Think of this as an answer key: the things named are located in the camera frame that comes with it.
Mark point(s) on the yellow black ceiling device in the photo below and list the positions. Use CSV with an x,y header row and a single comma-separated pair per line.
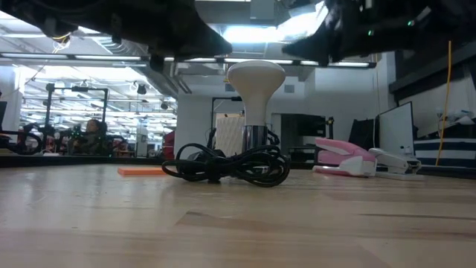
x,y
61,37

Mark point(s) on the white crumpled bag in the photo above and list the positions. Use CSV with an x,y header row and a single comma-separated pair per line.
x,y
457,116

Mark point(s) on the black chair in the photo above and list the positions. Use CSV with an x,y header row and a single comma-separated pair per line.
x,y
362,134

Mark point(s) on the pink stapler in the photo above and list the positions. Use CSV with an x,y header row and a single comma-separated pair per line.
x,y
346,152

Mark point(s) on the blue white striped cloth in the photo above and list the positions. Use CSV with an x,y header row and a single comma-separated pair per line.
x,y
446,152

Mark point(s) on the white flat panel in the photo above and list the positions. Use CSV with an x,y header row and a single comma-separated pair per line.
x,y
396,130

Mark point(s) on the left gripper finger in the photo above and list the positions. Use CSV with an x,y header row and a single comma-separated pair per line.
x,y
157,63
208,42

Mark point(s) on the white textured pen cup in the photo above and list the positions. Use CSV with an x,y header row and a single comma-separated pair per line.
x,y
228,134

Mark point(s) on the black cabinet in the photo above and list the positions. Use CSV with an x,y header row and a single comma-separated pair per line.
x,y
305,126

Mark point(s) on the white stapler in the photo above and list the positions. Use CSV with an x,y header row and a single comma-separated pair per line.
x,y
394,162

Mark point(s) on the red cabinet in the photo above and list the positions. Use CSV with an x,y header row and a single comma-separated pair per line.
x,y
169,145

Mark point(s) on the black ceiling spotlight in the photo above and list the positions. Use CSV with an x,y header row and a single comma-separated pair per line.
x,y
141,89

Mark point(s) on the white reflector lightbulb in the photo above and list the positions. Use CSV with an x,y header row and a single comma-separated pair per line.
x,y
256,82

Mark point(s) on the orange sticky note pad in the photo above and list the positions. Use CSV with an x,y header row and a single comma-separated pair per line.
x,y
139,171

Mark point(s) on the person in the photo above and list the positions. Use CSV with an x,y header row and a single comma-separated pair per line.
x,y
93,128

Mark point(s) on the background black robot arm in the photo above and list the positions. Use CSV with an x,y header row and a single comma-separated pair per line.
x,y
26,143

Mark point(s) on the long ceiling light strip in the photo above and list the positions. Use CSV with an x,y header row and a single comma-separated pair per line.
x,y
108,57

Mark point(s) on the black background gantry frame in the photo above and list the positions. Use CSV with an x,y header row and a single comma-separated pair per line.
x,y
238,98
89,89

